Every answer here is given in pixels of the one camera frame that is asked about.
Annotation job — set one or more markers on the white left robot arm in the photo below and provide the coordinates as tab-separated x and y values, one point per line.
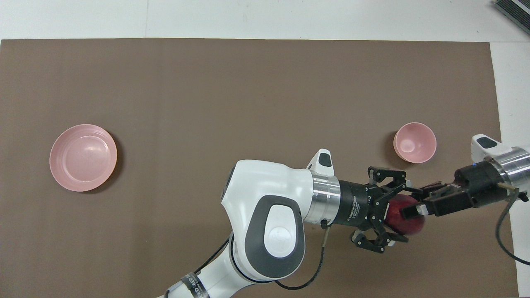
265	186

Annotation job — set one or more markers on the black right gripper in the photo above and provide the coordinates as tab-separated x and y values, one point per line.
476	186

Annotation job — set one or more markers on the brown table mat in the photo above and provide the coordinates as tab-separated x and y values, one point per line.
165	82

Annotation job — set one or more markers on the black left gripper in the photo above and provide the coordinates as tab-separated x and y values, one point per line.
356	205

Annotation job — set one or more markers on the grey ribbed device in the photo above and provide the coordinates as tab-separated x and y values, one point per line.
515	9

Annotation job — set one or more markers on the dark red apple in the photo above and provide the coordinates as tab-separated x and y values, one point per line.
399	221

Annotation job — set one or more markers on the pink bowl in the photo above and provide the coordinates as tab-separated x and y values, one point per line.
416	142

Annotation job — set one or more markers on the pink plate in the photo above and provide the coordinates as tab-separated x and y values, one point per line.
83	157

